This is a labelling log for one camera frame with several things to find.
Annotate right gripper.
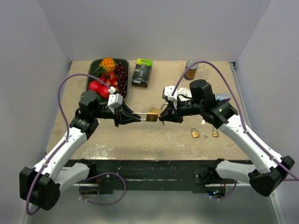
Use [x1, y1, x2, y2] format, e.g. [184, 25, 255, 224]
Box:
[160, 96, 204, 123]

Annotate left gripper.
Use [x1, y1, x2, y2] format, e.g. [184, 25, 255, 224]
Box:
[93, 99, 141, 127]

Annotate large brass padlock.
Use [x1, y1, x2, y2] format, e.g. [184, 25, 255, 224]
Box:
[149, 102, 168, 116]
[133, 112, 159, 122]

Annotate small brass padlock with key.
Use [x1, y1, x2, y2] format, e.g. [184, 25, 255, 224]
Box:
[191, 127, 200, 138]

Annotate long shackle brass padlock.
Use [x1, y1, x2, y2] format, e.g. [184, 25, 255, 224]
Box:
[212, 127, 219, 137]

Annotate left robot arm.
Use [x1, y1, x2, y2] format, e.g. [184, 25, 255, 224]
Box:
[19, 90, 141, 215]

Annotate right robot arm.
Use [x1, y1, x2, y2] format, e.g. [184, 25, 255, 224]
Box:
[159, 79, 295, 196]

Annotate white toilet paper roll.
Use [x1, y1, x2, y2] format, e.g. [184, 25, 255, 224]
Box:
[177, 87, 192, 101]

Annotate green fruit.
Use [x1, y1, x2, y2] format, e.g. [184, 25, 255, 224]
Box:
[97, 95, 103, 103]

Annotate red apple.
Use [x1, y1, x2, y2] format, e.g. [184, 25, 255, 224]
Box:
[88, 81, 110, 99]

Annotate red strawberries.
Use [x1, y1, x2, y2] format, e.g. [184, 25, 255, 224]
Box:
[99, 71, 118, 87]

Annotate dark red grapes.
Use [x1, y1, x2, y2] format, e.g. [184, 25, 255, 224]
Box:
[115, 63, 128, 98]

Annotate black green razor box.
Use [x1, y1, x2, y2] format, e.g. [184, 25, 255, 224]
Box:
[131, 59, 153, 88]

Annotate orange label tin can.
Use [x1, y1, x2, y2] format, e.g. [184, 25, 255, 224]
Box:
[184, 60, 198, 80]

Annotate orange flower bunch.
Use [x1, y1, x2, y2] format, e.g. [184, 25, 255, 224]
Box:
[99, 57, 116, 73]

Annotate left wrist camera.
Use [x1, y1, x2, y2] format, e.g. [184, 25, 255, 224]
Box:
[107, 86, 123, 114]

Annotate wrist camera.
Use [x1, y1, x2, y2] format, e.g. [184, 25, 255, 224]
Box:
[107, 86, 123, 114]
[162, 85, 177, 102]

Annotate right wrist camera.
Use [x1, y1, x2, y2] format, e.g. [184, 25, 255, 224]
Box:
[162, 85, 177, 102]

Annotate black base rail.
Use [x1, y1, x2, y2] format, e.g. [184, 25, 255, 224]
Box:
[81, 159, 224, 194]

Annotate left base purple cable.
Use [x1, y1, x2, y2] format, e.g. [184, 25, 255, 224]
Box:
[78, 172, 127, 206]

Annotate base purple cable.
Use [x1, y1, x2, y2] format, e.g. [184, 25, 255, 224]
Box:
[78, 172, 127, 206]
[207, 180, 237, 201]

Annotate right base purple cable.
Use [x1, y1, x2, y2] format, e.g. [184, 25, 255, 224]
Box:
[207, 180, 237, 201]

